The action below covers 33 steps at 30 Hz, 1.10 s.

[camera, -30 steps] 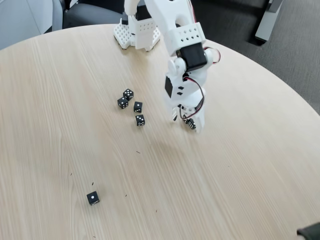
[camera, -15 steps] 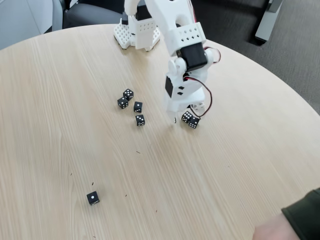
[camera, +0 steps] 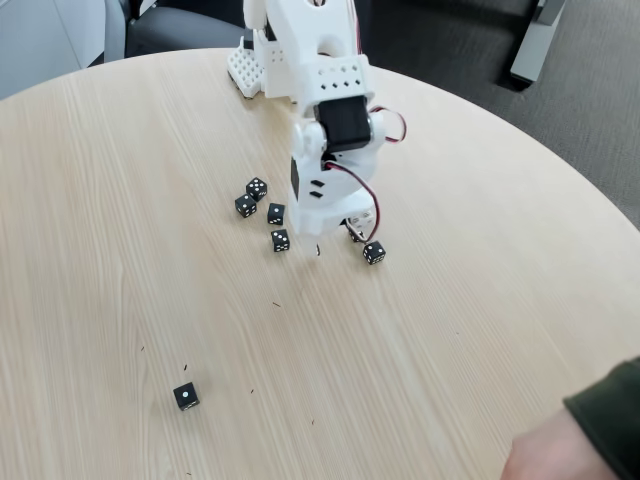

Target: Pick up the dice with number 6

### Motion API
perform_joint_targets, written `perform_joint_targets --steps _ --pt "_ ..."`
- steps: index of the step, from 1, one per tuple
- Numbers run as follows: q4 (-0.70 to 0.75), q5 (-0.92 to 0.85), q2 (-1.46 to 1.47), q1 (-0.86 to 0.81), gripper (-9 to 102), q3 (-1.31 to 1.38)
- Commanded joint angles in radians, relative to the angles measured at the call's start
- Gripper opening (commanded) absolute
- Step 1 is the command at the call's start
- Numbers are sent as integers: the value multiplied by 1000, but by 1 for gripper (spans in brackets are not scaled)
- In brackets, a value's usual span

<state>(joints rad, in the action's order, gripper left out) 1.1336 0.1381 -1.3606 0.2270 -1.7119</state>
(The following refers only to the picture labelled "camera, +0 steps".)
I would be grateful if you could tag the dark grey chair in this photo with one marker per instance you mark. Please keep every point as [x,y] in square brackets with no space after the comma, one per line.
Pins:
[165,30]

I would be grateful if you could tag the grey desk leg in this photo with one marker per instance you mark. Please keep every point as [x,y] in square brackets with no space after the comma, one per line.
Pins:
[530,50]

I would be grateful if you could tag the light grey cabinet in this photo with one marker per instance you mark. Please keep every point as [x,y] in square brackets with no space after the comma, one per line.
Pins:
[40,40]

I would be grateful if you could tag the person's hand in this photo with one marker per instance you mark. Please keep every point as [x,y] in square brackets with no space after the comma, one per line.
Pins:
[555,450]

